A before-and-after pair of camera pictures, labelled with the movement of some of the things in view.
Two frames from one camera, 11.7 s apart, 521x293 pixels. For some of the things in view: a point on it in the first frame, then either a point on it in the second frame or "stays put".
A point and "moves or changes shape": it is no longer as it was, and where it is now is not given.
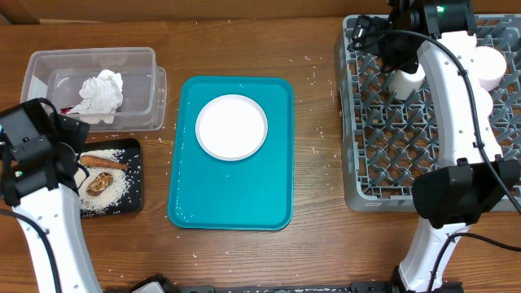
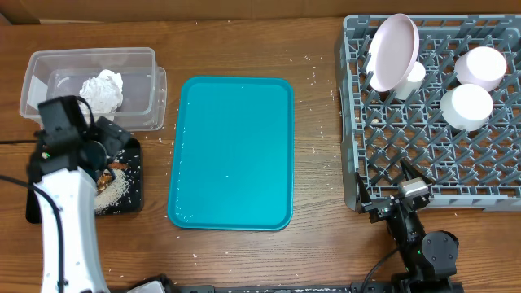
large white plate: [231, 127] moves or changes shape
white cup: [404, 83] stays put
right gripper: [374, 27] → [380, 209]
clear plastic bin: [54, 76] stays put
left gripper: [72, 132] → [111, 137]
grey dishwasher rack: [387, 142] stays put
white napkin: [104, 95] stays put
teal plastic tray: [254, 194] stays put
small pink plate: [490, 66] stays put
